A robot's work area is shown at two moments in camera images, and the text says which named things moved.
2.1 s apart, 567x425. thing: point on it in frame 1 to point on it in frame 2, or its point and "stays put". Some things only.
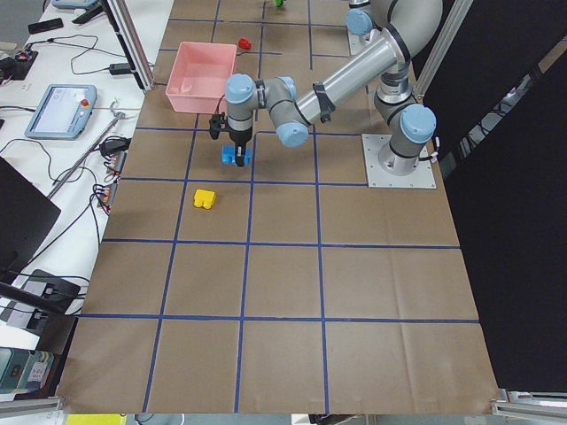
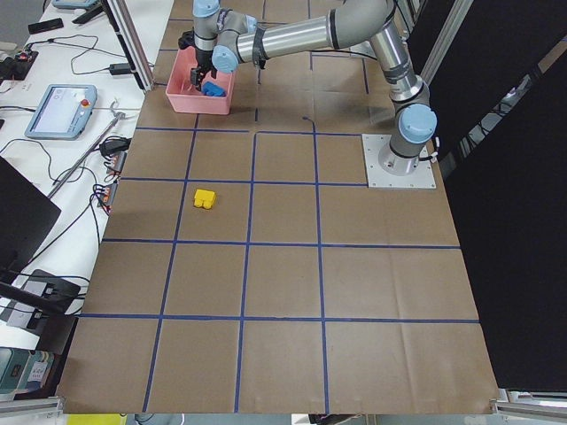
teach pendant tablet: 63,112 stays put
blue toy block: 229,155 to 211,88
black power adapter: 120,68 stays put
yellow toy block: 204,198 stays put
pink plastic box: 199,75 stays put
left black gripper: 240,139 to 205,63
